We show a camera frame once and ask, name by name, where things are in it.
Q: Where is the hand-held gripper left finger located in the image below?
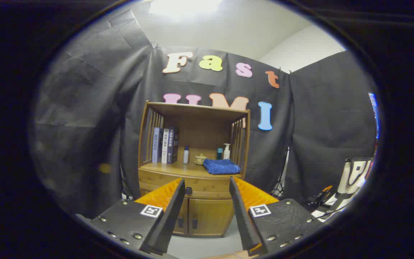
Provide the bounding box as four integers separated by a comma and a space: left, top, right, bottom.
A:
75, 177, 187, 256

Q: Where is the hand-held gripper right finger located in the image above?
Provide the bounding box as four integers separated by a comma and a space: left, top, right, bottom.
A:
229, 176, 324, 256

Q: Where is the wooden drawer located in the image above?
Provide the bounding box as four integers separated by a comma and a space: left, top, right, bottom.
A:
138, 168, 244, 200

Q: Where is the wooden cabinet door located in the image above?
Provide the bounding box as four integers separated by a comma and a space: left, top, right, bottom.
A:
188, 199, 234, 237
173, 198, 189, 235

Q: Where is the wooden countertop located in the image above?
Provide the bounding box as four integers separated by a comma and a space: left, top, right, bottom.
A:
141, 161, 245, 179

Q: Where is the wooden cabinet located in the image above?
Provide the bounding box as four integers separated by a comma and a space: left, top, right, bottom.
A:
138, 101, 250, 238

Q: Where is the black light stand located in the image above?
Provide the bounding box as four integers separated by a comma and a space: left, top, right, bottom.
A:
271, 146, 290, 198

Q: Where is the blue folded towel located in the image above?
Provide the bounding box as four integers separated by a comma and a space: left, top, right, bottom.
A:
203, 159, 241, 175

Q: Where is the white book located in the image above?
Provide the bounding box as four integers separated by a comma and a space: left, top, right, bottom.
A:
161, 128, 170, 164

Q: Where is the light blue book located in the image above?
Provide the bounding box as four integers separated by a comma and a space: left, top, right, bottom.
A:
152, 127, 162, 163

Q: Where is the dark blue book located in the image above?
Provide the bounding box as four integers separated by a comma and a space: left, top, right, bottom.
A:
167, 127, 179, 164

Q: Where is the black device with orange tip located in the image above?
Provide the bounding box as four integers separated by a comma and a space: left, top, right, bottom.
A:
308, 185, 334, 207

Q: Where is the black and white checkered mat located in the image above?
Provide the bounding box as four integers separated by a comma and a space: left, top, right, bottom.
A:
311, 192, 358, 222

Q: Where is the white patterned tote bag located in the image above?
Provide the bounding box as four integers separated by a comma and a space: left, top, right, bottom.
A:
337, 157, 373, 195

